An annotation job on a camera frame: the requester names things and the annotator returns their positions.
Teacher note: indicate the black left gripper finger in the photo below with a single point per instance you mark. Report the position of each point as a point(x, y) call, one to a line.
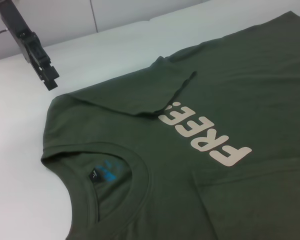
point(52, 72)
point(50, 85)

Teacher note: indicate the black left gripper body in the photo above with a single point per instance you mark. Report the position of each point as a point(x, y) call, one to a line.
point(12, 17)

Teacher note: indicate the dark green FREE t-shirt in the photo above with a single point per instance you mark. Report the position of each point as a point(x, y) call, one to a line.
point(215, 75)

